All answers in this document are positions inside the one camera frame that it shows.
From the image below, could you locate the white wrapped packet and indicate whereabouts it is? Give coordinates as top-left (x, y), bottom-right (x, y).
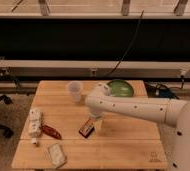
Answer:
top-left (47, 143), bottom-right (67, 168)

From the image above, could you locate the wooden folding table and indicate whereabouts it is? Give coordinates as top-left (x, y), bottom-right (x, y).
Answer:
top-left (11, 79), bottom-right (168, 170)

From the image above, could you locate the clear plastic cup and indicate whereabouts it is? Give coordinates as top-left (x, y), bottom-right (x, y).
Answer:
top-left (67, 81), bottom-right (83, 102)

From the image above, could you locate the white tube bottle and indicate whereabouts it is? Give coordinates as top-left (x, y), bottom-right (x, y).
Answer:
top-left (28, 108), bottom-right (42, 146)

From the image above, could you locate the green bowl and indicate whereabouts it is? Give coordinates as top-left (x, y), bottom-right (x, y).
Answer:
top-left (107, 79), bottom-right (134, 97)

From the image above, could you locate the red chili pepper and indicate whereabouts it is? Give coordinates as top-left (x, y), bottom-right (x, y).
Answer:
top-left (42, 125), bottom-right (62, 140)

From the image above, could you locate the black hanging cable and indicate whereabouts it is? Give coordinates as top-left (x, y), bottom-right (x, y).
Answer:
top-left (107, 9), bottom-right (145, 77)

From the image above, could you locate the translucent yellowish pusher tool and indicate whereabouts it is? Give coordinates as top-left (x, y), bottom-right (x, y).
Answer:
top-left (93, 119), bottom-right (103, 134)

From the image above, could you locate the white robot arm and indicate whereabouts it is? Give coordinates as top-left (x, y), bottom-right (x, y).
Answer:
top-left (85, 83), bottom-right (190, 171)

